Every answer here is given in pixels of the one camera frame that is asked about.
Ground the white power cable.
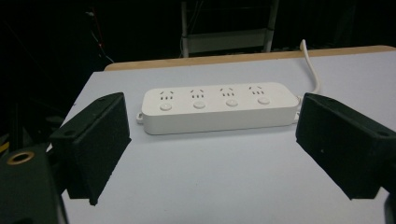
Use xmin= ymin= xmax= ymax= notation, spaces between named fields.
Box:
xmin=299 ymin=38 xmax=322 ymax=94

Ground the thin hanging cable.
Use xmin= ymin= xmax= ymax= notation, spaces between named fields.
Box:
xmin=85 ymin=6 xmax=115 ymax=64

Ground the white power strip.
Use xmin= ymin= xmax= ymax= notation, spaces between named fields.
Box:
xmin=135 ymin=81 xmax=302 ymax=136

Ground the metal stand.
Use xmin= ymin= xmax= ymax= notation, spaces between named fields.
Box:
xmin=179 ymin=0 xmax=280 ymax=59

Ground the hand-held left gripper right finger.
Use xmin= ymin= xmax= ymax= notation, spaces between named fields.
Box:
xmin=294 ymin=91 xmax=396 ymax=201

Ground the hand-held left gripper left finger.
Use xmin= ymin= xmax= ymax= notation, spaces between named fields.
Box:
xmin=49 ymin=91 xmax=133 ymax=206

